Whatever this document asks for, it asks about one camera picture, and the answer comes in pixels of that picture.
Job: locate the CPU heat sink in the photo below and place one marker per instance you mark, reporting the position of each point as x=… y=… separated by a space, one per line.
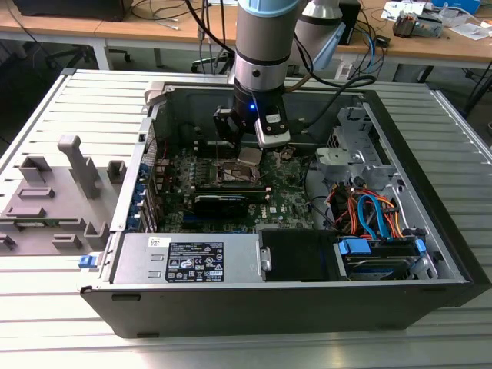
x=403 y=25

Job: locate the green motherboard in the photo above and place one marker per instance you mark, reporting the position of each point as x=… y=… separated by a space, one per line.
x=286 y=196

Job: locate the black box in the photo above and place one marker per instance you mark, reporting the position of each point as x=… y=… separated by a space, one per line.
x=69 y=9

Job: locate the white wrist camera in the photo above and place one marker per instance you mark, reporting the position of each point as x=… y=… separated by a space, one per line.
x=273 y=138

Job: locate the black desktop device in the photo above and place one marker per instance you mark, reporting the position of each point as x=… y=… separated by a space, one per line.
x=350 y=27

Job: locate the green RAM stick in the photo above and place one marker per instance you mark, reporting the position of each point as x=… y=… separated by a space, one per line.
x=258 y=197

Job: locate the black graphics card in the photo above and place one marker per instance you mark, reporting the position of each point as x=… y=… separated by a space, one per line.
x=219 y=209

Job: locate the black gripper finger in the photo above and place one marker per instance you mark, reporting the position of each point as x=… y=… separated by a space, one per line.
x=228 y=125

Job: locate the white paper sheet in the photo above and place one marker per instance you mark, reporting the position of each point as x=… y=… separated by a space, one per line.
x=467 y=30
x=399 y=9

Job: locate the wooden desk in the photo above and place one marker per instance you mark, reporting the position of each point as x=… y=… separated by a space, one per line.
x=77 y=27
x=423 y=48

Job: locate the silver CPU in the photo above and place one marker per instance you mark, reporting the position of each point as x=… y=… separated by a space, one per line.
x=250 y=155

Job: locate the blue box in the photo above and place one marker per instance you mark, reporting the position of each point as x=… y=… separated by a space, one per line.
x=457 y=4

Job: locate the silver metal drive cage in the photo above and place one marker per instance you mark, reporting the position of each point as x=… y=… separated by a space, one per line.
x=342 y=157

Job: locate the blue plastic latch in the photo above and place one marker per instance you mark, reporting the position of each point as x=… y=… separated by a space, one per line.
x=86 y=262

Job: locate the grey parts rack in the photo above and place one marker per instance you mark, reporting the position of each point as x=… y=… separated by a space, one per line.
x=61 y=209

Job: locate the black chair base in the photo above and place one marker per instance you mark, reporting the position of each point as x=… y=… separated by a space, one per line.
x=205 y=63
x=73 y=54

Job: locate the CPU socket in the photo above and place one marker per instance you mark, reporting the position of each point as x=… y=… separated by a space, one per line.
x=230 y=175

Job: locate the black PC case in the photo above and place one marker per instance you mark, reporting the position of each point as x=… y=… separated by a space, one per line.
x=250 y=311

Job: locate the pale blue teach pendant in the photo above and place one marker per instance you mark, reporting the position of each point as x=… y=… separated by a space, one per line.
x=331 y=48

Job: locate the round coin battery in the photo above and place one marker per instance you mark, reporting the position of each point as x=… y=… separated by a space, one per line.
x=287 y=154

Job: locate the grey metal box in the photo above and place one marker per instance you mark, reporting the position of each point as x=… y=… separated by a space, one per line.
x=428 y=27

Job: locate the silver power supply unit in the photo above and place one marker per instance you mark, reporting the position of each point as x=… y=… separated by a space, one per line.
x=130 y=261

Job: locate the blue card retention clip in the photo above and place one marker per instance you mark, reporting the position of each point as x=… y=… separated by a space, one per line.
x=144 y=171
x=135 y=208
x=140 y=189
x=133 y=223

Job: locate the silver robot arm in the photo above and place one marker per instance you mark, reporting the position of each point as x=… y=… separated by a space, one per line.
x=261 y=38

